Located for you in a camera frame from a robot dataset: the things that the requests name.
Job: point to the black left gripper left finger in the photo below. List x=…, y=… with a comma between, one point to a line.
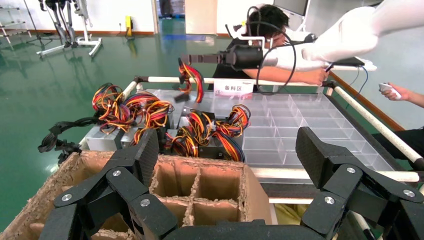
x=126, y=188

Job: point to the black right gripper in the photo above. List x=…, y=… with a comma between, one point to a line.
x=245, y=57

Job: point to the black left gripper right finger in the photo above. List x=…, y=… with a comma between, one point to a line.
x=344, y=172

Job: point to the white handheld controller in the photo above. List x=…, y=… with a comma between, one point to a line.
x=387, y=88

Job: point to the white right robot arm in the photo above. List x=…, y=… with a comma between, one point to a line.
x=348, y=36

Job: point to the bare person forearm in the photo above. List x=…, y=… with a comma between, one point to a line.
x=275, y=73
x=416, y=98

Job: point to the person hand holding controller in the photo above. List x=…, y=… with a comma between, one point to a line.
x=399, y=91

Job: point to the bare person hand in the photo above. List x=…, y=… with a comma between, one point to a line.
x=314, y=76

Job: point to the white label sign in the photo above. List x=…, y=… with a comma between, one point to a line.
x=233, y=87

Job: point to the beige door panel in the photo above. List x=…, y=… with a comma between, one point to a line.
x=200, y=16

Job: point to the white VR headset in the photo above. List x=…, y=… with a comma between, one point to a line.
x=251, y=38

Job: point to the yellow green cloth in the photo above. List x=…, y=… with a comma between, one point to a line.
x=291, y=213

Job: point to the clear plastic compartment tray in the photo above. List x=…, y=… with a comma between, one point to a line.
x=298, y=116

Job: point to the person in black shirt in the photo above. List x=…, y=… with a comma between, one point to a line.
x=268, y=16

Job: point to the yellow floor sign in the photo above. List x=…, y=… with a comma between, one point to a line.
x=129, y=24

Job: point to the brown cardboard divider box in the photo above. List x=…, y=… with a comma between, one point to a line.
x=215, y=184

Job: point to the dark computer monitor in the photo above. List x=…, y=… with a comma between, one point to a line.
x=291, y=6

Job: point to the white desk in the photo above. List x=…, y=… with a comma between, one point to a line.
x=367, y=68

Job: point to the black laptop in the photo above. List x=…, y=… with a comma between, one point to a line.
x=348, y=62

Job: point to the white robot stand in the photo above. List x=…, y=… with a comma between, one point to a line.
x=86, y=26

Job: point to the metal shelf rack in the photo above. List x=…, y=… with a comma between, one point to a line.
x=13, y=31

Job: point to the white pipe cart frame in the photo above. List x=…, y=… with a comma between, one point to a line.
x=281, y=174

